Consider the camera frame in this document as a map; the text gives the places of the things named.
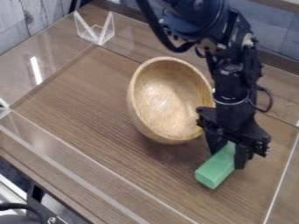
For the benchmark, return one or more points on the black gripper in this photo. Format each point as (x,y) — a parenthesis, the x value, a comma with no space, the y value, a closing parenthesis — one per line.
(230,122)

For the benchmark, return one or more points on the green rectangular block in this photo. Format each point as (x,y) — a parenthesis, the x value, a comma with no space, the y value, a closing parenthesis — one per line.
(218,167)

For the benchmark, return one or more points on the round wooden bowl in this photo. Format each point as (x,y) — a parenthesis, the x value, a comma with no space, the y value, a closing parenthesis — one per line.
(166,90)

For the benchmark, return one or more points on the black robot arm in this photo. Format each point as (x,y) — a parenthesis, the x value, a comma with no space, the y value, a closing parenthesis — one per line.
(214,29)

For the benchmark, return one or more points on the clear acrylic corner bracket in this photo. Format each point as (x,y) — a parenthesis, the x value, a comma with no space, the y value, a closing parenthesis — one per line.
(95,33)

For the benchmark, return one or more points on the black table leg bracket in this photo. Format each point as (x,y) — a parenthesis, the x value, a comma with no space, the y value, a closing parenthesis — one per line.
(47,217)

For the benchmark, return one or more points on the clear acrylic tray wall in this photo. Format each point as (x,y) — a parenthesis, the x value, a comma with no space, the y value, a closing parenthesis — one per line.
(104,198)

